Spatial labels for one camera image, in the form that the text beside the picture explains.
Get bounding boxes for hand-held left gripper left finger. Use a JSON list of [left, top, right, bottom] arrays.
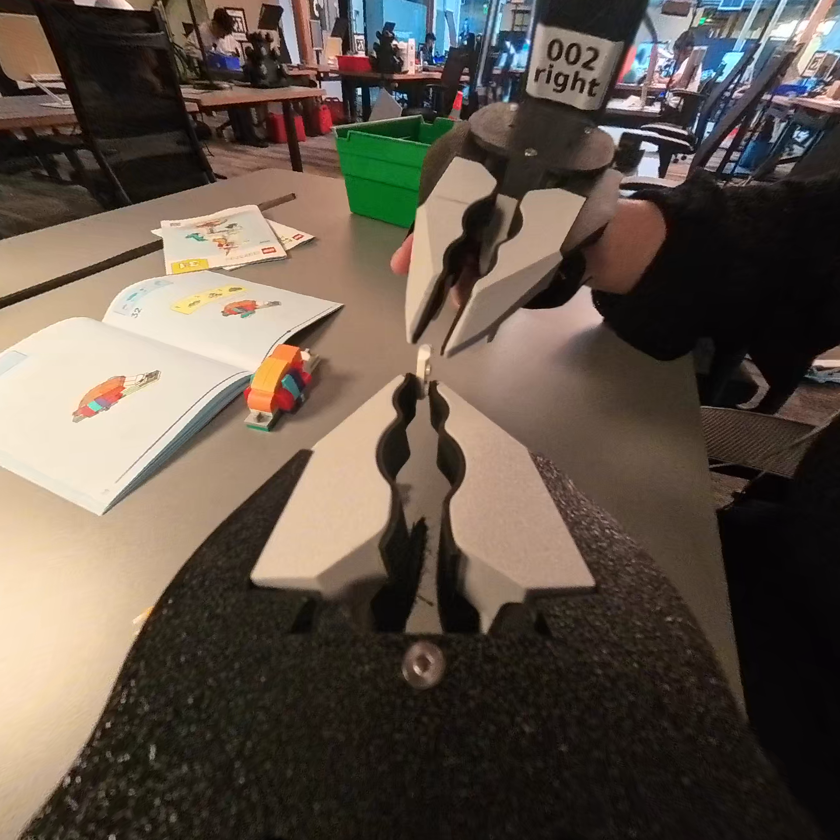
[[251, 374, 422, 601]]

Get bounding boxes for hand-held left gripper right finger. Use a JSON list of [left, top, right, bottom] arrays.
[[427, 381, 597, 635]]

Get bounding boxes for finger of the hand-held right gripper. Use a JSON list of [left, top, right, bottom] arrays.
[[403, 155, 497, 347], [440, 185, 588, 360]]

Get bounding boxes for person's right forearm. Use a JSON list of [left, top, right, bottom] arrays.
[[591, 169, 840, 416]]

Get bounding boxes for colourful lego model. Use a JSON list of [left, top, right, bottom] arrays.
[[243, 343, 323, 434]]

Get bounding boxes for thin lego leaflet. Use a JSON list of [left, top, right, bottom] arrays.
[[264, 217, 316, 252]]

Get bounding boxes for small closed lego booklet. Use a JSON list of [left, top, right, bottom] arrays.
[[151, 203, 291, 277]]

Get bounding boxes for open lego instruction booklet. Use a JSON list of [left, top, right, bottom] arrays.
[[0, 269, 345, 517]]

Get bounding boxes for person's right hand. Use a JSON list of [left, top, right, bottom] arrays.
[[390, 196, 672, 295]]

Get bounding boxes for stacked green plastic bins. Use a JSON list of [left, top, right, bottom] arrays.
[[333, 113, 462, 228]]

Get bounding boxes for striped office chair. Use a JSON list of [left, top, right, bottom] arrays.
[[638, 91, 703, 181]]

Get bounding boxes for brown wooden desk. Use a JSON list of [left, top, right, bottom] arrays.
[[0, 83, 328, 174], [315, 64, 475, 123]]

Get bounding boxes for black bulky object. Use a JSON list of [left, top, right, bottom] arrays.
[[369, 28, 406, 76], [243, 28, 292, 89]]

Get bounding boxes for grey mesh chair seat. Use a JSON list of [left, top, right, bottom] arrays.
[[697, 404, 840, 481]]

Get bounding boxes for person's dark clothed body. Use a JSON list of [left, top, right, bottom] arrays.
[[717, 420, 840, 840]]

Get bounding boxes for black mesh chair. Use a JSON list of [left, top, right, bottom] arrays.
[[31, 0, 219, 212]]

